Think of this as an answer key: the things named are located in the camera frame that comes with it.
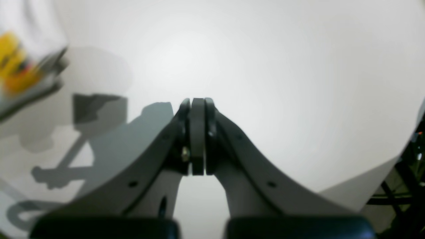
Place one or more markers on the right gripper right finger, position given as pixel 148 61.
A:
pixel 263 202

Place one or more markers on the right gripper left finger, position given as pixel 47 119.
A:
pixel 135 204

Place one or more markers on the white printed t-shirt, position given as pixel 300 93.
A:
pixel 32 45

